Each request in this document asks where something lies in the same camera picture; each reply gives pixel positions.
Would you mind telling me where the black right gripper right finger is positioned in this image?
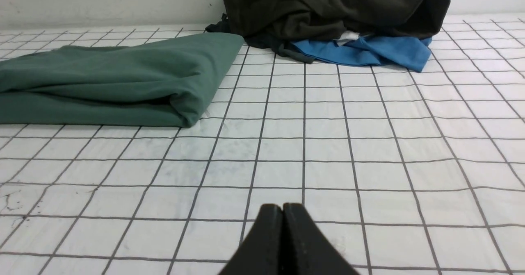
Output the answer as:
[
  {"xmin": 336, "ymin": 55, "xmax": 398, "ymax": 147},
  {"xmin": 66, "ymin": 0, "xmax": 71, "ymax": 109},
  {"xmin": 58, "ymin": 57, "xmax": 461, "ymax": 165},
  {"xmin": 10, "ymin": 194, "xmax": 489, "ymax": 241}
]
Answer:
[{"xmin": 282, "ymin": 203, "xmax": 358, "ymax": 275}]

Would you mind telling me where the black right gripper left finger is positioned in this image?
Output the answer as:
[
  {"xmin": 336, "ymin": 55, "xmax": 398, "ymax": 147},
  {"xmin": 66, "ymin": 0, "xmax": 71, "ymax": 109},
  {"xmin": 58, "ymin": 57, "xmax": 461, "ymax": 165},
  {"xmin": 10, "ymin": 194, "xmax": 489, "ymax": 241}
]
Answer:
[{"xmin": 220, "ymin": 204, "xmax": 283, "ymax": 275}]

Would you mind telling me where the blue garment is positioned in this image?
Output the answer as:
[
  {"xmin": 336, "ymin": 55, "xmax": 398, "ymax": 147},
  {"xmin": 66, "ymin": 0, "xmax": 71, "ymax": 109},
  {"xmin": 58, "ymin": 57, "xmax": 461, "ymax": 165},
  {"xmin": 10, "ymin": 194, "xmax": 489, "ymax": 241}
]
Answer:
[{"xmin": 293, "ymin": 36, "xmax": 432, "ymax": 72}]

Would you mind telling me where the dark grey garment pile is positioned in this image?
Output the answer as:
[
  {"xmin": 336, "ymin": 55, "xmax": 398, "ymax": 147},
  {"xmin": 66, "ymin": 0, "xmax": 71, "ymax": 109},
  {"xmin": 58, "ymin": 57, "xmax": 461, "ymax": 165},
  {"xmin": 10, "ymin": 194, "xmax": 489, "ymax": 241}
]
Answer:
[{"xmin": 205, "ymin": 0, "xmax": 451, "ymax": 64}]

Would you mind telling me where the white grid tablecloth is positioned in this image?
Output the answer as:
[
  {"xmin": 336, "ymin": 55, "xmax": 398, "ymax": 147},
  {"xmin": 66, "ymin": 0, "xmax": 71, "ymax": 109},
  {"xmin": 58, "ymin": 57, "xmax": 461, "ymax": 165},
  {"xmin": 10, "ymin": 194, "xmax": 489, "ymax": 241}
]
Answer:
[{"xmin": 0, "ymin": 14, "xmax": 525, "ymax": 275}]

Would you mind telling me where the green long-sleeved shirt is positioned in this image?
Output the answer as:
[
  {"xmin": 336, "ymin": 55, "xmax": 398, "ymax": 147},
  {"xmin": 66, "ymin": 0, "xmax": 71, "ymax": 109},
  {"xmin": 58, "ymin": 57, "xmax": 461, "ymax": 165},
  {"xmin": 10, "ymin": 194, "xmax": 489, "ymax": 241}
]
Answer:
[{"xmin": 0, "ymin": 33, "xmax": 244, "ymax": 128}]

